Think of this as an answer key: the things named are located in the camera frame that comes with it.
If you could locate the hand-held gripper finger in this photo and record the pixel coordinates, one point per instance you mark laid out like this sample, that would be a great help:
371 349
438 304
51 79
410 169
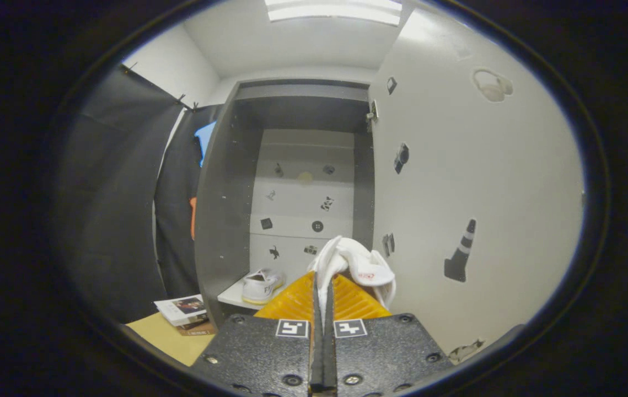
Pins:
317 353
329 353

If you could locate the white magazine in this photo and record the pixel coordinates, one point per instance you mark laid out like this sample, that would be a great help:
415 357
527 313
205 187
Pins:
181 309

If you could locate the white shoe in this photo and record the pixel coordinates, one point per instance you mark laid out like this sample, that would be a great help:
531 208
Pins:
358 264
261 286

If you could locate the grey shoe cabinet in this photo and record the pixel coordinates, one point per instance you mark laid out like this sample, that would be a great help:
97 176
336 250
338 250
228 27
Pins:
225 220

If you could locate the long ceiling light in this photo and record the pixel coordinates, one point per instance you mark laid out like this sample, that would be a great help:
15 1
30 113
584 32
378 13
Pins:
333 11

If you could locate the brown book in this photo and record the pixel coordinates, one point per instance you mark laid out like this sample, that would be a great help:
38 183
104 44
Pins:
198 330

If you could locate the black backdrop cloth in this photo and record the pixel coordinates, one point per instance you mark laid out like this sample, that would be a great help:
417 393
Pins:
115 193

